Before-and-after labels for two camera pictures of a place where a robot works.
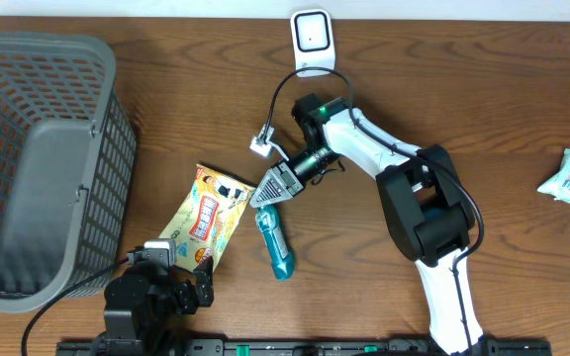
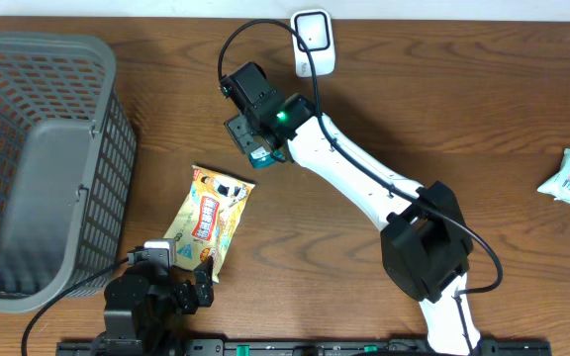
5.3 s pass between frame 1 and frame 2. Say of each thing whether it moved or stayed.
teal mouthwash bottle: moved
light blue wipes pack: stayed
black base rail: stayed
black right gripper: moved
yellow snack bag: stayed
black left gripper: stayed
